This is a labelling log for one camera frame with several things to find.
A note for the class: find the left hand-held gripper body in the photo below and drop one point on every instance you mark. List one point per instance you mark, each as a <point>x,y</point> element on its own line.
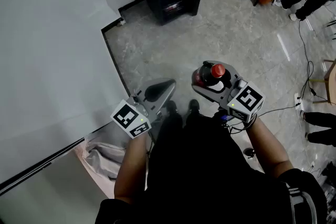
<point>130,116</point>

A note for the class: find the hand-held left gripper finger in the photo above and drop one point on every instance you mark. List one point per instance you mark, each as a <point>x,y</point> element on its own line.
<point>160,81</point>
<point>166,98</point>

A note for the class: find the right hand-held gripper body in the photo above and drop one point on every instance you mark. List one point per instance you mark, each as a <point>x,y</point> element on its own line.
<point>246,102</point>

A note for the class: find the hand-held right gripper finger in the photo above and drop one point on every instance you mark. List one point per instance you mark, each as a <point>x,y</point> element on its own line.
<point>231,70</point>
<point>210,95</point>

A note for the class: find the dark drink bottle red cap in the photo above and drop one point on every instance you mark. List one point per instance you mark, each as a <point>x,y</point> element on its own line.
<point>214,74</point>

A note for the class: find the person's right forearm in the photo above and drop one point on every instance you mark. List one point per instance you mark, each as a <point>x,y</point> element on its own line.
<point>267,147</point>

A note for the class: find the person's left forearm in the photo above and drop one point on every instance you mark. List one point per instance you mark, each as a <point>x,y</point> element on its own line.
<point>131,165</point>

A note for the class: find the person's left black shoe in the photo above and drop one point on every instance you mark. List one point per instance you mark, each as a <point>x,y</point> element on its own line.
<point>172,107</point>

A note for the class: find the person's black shoe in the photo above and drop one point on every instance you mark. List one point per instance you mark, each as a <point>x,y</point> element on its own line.
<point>194,106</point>
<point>172,107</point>

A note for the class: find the person's right black shoe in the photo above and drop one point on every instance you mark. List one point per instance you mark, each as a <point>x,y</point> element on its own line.
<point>194,106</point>

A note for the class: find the small black floor object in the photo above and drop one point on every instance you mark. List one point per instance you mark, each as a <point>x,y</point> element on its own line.
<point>249,152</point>

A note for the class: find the bin with translucent bag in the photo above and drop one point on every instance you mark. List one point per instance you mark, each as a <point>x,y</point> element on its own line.
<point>102,160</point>

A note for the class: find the white power strip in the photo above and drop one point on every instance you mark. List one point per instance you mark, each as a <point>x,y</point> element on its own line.
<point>298,102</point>

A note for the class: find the person's black clothing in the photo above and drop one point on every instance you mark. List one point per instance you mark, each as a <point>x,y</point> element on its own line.
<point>204,178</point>

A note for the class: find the wooden chair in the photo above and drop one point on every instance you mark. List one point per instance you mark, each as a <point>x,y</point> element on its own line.
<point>330,78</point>

